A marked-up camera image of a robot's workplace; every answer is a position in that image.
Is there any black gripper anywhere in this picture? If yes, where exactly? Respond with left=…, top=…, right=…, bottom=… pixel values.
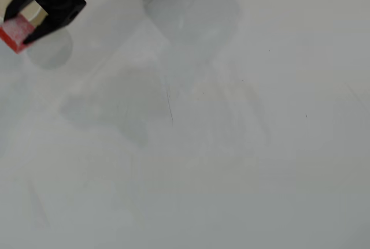
left=4, top=0, right=88, bottom=45

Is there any red foam cube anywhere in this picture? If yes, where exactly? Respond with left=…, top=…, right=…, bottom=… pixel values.
left=0, top=13, right=35, bottom=55

